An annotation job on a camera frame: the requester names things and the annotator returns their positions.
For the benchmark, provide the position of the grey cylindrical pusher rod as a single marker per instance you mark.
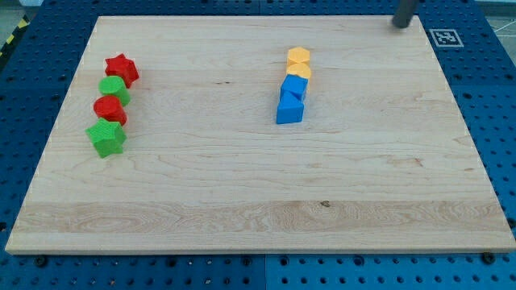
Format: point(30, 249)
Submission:
point(404, 13)

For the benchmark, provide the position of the yellow heart block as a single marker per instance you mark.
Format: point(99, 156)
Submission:
point(299, 69)

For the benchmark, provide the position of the yellow hexagon block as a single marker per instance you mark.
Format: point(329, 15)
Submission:
point(298, 55)

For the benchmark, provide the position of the white fiducial marker tag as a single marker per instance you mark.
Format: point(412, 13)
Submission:
point(446, 38)

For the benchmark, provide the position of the blue cube block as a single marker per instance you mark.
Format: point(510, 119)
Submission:
point(295, 85)

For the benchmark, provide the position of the blue triangle block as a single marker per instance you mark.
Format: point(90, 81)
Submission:
point(289, 109)

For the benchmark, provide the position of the wooden board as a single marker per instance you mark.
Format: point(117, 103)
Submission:
point(382, 161)

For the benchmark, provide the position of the red star block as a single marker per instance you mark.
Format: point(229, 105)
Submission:
point(122, 67)

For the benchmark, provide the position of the green cylinder block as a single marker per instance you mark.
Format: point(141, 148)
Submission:
point(114, 85)

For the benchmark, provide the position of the red cylinder block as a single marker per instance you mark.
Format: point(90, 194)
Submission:
point(111, 109)

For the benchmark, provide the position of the green star block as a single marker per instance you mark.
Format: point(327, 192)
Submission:
point(107, 137)

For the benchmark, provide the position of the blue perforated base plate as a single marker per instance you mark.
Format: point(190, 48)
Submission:
point(37, 76)

